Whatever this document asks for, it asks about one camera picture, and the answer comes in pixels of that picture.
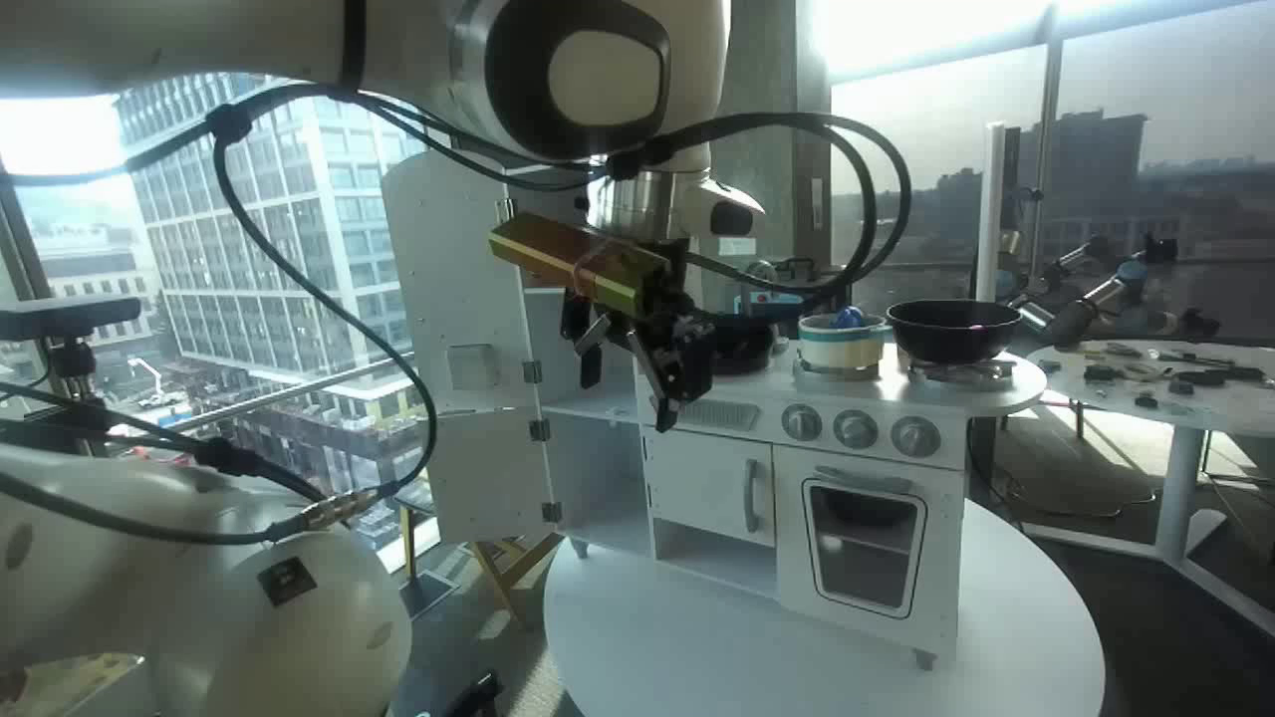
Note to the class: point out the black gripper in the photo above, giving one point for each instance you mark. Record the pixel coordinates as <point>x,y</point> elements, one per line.
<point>677,286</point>

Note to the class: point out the silver stove knob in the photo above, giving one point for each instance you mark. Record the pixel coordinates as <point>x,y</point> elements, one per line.
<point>802,425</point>
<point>852,428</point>
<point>919,436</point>

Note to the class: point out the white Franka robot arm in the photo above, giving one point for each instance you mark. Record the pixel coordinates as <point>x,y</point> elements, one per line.
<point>201,32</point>

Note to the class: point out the black cooking pot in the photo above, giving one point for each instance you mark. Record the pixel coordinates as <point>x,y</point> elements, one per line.
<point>743,346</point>

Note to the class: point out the white toy kitchen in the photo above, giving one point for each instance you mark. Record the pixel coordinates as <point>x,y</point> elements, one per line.
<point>601,490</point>

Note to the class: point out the small white cabinet door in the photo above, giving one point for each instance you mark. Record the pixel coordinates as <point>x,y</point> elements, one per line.
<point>703,484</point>

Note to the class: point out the tall white kitchen door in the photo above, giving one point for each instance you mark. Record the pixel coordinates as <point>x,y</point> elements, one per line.
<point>450,263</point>

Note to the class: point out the white bowl blue rim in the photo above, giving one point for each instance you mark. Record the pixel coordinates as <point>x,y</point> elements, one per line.
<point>838,348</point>

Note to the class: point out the wooden stand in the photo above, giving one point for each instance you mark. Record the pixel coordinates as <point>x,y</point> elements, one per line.
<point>511,563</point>

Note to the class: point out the white oven door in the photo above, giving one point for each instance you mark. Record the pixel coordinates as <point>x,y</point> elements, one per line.
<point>798,559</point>

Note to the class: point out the black frying pan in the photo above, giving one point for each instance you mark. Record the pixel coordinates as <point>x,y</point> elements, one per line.
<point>950,331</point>

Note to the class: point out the dark tool with blue tip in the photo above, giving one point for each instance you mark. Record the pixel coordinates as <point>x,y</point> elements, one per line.
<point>1099,299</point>

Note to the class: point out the small dark tool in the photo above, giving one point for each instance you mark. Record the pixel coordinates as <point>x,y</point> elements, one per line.
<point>1197,381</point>
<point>1103,375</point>

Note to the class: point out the white pedestal side table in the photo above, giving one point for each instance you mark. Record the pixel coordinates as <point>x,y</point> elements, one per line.
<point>1176,481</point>

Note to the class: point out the black camera on tripod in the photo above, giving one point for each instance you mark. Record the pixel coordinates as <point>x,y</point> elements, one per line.
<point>66,318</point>

